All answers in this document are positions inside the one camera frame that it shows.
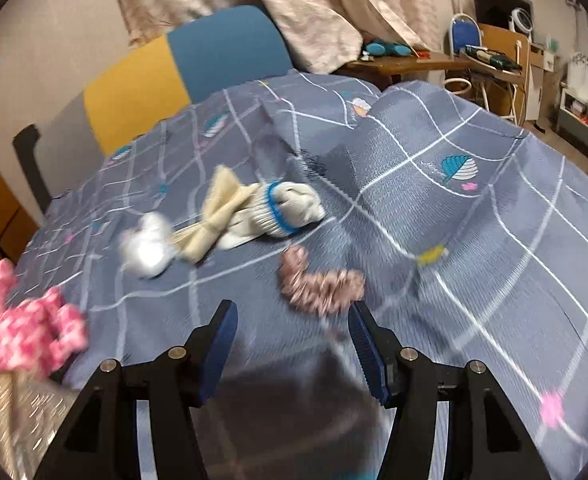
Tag beige ribbed knit cloth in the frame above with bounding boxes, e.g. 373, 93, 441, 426
171, 166, 260, 263

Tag gold embossed tin box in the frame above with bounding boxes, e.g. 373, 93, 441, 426
0, 370, 77, 480

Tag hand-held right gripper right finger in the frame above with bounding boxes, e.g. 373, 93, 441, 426
348, 301, 550, 480

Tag pink satin scrunchie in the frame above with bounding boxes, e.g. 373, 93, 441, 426
278, 246, 366, 317

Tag beige patterned curtain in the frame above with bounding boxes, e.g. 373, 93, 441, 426
105, 0, 440, 75

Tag blue round-lobed gadget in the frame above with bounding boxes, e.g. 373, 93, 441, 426
365, 40, 412, 58

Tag white round fan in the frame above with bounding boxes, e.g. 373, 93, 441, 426
506, 7, 532, 36

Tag grey grid printed bedsheet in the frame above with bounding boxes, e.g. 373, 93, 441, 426
0, 71, 588, 480

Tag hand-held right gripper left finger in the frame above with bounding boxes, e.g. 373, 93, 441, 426
34, 300, 239, 480

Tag wooden side table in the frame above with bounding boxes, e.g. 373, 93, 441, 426
341, 52, 530, 126

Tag blue folding chair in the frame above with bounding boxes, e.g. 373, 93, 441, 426
444, 14, 520, 126

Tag white sock blue stripe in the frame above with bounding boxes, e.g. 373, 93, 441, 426
219, 181, 326, 251

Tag pink spotted plush toy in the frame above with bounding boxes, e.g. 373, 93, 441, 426
0, 258, 87, 376

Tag white storage shelf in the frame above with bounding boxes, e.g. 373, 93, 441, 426
556, 52, 588, 151

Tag grey yellow blue chair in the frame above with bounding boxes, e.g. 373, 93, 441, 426
13, 5, 295, 211

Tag white crumpled plastic bag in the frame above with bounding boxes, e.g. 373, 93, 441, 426
119, 211, 175, 278

